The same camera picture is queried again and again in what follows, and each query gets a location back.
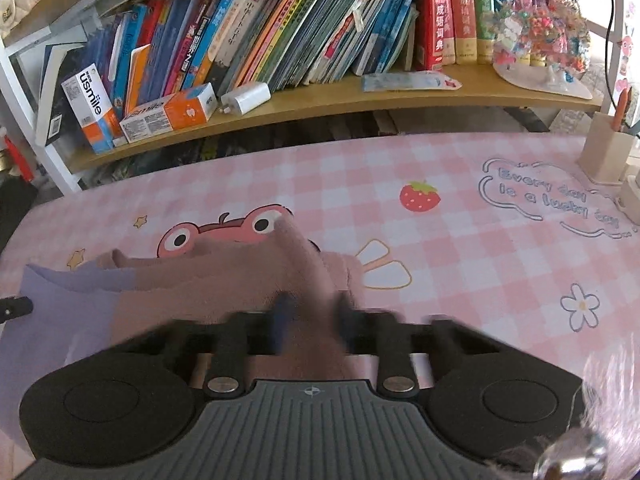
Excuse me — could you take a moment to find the wooden shelf board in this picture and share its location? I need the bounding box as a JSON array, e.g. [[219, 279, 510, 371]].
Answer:
[[0, 0, 211, 51], [65, 62, 603, 173]]

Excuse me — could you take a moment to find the colourful bead tree ornament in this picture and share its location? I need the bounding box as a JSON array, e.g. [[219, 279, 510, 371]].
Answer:
[[492, 0, 593, 101]]

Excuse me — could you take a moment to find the red tassel ornament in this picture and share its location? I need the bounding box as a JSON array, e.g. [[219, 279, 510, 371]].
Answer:
[[0, 132, 33, 181]]

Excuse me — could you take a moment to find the pink fluffy sleeve cuff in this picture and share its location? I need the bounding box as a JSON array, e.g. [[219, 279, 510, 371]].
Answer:
[[500, 345, 640, 480]]

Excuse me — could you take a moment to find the pale blue flat packet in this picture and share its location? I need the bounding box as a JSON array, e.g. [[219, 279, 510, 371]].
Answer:
[[362, 71, 463, 93]]

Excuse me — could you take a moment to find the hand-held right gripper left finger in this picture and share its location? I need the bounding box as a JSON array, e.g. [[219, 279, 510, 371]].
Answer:
[[120, 295, 298, 396]]

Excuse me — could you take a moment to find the tall white orange blue box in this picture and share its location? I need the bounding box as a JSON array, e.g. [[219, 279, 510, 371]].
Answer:
[[61, 63, 123, 154]]

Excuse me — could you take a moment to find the purple and pink sweater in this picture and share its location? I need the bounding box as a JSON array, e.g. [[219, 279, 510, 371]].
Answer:
[[0, 216, 371, 411]]

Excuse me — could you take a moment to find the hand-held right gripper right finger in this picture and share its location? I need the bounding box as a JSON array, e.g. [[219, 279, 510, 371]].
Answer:
[[332, 296, 566, 396]]

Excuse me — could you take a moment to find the white shelf post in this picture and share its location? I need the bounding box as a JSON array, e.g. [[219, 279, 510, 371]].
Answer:
[[0, 35, 83, 196]]

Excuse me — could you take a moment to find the row of books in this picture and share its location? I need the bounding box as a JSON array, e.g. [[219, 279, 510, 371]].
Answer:
[[35, 0, 501, 147]]

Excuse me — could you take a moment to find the long white orange box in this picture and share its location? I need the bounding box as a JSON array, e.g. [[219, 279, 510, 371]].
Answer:
[[119, 82, 218, 143]]

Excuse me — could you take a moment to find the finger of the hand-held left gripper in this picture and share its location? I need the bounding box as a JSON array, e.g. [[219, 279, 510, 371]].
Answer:
[[0, 296, 34, 324]]

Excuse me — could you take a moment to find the pink checked cartoon tablecloth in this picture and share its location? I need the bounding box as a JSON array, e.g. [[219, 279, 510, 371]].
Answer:
[[0, 132, 640, 466]]

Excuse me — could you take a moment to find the beige pen holder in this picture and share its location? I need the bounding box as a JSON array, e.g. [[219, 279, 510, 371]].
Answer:
[[577, 110, 633, 186]]

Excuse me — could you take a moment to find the black cable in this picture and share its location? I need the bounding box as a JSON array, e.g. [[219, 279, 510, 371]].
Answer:
[[595, 0, 640, 136]]

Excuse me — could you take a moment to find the thick white-paged book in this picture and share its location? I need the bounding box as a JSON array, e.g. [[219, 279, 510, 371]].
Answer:
[[35, 42, 86, 147]]

